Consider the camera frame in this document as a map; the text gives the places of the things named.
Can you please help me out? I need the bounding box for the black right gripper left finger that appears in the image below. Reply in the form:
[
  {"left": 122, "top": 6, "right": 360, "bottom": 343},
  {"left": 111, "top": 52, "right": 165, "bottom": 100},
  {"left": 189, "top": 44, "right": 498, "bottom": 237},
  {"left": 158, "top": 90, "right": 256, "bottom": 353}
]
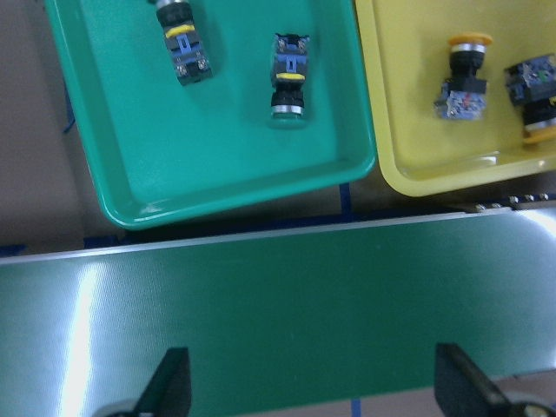
[{"left": 130, "top": 347, "right": 192, "bottom": 416}]

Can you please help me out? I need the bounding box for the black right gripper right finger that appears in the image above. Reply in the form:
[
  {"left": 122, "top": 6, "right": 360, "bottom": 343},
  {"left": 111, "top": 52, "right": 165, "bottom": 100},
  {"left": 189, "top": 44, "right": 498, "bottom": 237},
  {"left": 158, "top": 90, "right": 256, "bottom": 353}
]
[{"left": 434, "top": 343, "right": 517, "bottom": 417}]

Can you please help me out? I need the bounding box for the yellow push button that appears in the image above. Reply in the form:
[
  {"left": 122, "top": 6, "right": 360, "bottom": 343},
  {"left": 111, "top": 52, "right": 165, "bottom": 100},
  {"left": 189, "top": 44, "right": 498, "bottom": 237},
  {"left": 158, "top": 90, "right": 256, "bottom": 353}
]
[
  {"left": 434, "top": 32, "right": 493, "bottom": 121},
  {"left": 504, "top": 53, "right": 555, "bottom": 145}
]

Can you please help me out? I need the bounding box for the green push button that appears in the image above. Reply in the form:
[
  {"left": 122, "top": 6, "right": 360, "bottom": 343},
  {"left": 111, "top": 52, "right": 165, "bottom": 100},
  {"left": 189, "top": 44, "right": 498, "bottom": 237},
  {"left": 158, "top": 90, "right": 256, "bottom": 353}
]
[
  {"left": 149, "top": 0, "right": 213, "bottom": 86},
  {"left": 268, "top": 33, "right": 310, "bottom": 129}
]

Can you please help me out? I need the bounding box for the green conveyor belt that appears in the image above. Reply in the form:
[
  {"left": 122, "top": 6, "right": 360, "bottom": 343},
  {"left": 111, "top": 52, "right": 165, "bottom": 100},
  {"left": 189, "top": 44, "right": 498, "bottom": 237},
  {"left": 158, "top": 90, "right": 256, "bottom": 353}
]
[{"left": 1, "top": 208, "right": 555, "bottom": 416}]

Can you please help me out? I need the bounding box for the green plastic tray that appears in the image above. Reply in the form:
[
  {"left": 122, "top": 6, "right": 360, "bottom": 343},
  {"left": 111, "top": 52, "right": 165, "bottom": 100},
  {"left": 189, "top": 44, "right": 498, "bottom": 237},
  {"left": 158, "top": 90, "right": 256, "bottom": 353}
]
[{"left": 45, "top": 1, "right": 376, "bottom": 230}]

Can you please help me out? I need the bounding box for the yellow plastic tray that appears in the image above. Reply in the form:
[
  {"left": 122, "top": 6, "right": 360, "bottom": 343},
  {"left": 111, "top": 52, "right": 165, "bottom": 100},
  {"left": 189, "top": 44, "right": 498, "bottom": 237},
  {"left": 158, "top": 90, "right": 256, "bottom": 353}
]
[{"left": 355, "top": 1, "right": 555, "bottom": 196}]

